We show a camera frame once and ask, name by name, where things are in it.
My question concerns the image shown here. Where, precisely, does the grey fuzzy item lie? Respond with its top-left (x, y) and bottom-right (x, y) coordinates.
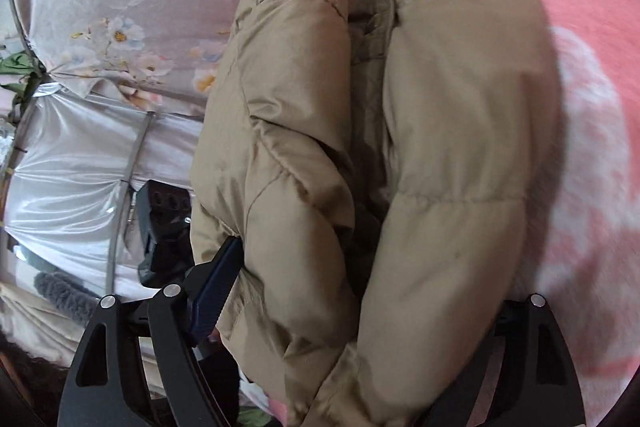
top-left (34, 272), bottom-right (99, 326)

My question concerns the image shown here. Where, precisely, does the pink bow print blanket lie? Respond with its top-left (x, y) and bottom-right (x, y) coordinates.
top-left (512, 0), bottom-right (639, 426)

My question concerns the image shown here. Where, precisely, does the grey curtain tieback band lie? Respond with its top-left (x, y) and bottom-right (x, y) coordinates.
top-left (104, 112), bottom-right (154, 294)

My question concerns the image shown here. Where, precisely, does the tan quilted puffer jacket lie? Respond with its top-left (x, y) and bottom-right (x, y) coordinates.
top-left (191, 0), bottom-right (560, 426)

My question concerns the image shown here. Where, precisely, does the green leafy plant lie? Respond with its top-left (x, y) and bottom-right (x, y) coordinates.
top-left (1, 51), bottom-right (47, 124)

